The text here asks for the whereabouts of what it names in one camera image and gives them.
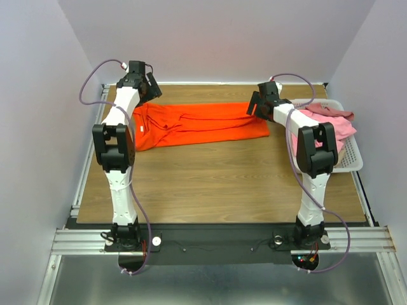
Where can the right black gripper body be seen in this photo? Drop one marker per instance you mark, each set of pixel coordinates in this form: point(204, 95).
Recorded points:
point(254, 105)

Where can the white plastic laundry basket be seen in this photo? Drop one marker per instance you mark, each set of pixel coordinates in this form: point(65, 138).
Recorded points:
point(353, 160)

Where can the light pink t shirt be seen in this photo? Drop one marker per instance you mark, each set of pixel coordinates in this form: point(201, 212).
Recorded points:
point(343, 130)

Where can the orange t shirt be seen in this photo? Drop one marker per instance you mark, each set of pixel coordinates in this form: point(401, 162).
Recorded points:
point(186, 124)

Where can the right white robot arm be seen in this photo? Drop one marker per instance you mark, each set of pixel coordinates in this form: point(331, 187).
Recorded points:
point(312, 150)

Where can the beige garment in basket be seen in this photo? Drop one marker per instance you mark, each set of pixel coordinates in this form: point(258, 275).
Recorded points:
point(341, 155)

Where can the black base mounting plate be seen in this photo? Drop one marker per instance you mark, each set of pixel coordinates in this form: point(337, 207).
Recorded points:
point(210, 244)

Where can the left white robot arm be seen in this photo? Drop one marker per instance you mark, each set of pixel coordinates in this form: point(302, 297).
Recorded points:
point(114, 146)

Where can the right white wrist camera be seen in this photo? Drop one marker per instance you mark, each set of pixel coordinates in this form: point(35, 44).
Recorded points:
point(278, 85)

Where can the aluminium frame rail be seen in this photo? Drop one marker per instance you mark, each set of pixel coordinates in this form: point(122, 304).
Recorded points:
point(67, 242)

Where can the dusty rose t shirt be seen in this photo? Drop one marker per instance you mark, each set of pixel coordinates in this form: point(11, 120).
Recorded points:
point(318, 108)

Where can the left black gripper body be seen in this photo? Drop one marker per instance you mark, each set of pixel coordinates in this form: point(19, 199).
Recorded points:
point(152, 92)

